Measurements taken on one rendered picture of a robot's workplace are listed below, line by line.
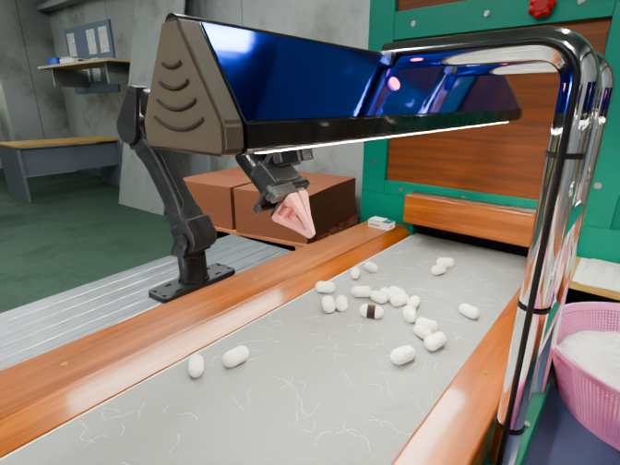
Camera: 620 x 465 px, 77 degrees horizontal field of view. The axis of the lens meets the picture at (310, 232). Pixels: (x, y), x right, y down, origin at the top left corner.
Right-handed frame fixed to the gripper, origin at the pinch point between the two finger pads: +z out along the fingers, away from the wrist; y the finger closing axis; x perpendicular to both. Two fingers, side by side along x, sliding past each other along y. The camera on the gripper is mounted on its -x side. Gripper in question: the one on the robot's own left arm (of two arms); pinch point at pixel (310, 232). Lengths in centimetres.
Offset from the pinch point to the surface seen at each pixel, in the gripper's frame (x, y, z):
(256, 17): 90, 225, -255
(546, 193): -34.1, -13.9, 18.1
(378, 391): -5.6, -14.1, 24.8
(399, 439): -9.0, -18.8, 28.8
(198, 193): 174, 122, -136
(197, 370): 5.1, -26.7, 9.9
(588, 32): -44, 44, 1
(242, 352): 3.6, -21.1, 11.1
